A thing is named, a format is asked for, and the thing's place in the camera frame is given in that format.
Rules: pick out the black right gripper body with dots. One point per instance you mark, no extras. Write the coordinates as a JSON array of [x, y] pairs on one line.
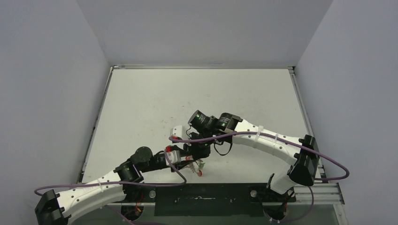
[[201, 152]]

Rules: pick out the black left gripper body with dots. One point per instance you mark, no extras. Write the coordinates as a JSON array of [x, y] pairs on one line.
[[157, 164]]

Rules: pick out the key with green tag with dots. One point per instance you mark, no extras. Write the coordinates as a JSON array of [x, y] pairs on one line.
[[201, 165]]

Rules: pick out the metal keyring with red grip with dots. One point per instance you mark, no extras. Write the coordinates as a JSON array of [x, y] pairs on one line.
[[194, 167]]

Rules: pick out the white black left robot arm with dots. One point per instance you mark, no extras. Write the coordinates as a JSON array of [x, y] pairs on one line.
[[64, 207]]

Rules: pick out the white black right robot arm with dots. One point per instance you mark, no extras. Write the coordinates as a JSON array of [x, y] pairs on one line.
[[300, 154]]

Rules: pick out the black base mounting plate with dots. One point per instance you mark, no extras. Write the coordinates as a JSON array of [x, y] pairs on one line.
[[206, 199]]

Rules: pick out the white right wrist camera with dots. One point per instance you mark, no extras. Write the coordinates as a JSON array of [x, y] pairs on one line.
[[179, 132]]

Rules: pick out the aluminium table frame rail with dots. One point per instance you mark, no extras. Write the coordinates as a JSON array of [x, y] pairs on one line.
[[323, 192]]

